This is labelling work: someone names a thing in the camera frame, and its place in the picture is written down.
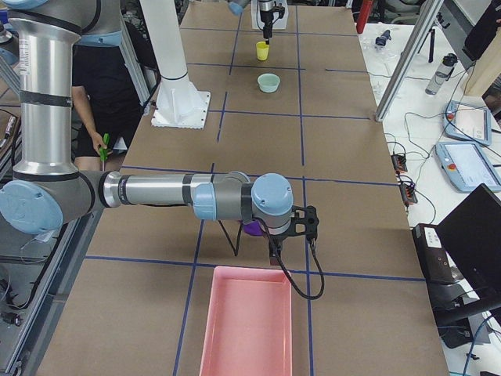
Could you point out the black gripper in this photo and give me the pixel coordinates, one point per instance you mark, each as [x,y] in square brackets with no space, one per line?
[279,238]
[267,18]

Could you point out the yellow plastic cup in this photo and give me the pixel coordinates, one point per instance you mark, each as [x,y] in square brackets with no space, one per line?
[262,50]

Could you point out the purple cloth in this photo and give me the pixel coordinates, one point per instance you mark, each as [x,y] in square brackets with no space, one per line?
[253,229]

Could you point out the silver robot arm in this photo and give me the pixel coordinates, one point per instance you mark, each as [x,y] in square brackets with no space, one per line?
[48,190]
[238,6]

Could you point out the clear plastic storage box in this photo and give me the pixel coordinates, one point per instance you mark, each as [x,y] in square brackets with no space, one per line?
[278,23]

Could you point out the black desktop box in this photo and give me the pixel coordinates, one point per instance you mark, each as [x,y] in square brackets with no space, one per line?
[433,257]

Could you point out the pale green bowl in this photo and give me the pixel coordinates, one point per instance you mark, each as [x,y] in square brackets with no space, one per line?
[268,83]

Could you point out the pink plastic tray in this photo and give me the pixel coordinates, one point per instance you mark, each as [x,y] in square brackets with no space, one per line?
[249,323]

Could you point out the red cylinder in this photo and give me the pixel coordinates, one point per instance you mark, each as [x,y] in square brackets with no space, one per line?
[365,11]

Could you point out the blue handheld tool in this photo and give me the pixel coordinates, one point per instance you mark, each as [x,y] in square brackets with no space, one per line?
[382,40]

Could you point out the orange black connector block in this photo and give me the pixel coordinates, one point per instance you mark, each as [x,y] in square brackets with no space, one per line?
[399,163]

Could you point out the person in black clothes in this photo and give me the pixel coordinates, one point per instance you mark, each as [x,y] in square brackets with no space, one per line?
[106,101]

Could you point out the clear water bottle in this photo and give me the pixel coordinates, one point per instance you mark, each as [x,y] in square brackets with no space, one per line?
[442,74]

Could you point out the black monitor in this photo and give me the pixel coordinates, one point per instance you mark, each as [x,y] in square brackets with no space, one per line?
[470,233]

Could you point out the near teach pendant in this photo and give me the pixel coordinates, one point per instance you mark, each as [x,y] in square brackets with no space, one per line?
[467,166]

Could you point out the teach pendant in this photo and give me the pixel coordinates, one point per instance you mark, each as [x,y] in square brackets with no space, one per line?
[467,122]
[467,166]

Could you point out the far teach pendant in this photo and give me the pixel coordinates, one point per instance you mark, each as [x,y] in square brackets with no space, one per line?
[467,122]

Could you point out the white pedestal base plate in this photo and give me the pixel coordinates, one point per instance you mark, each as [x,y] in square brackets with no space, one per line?
[179,104]

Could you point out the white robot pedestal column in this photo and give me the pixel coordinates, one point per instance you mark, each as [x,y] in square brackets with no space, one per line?
[162,25]

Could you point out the aluminium frame post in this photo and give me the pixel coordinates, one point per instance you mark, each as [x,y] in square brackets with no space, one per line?
[417,37]

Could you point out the green handled tool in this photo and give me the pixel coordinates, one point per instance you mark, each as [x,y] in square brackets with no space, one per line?
[104,151]

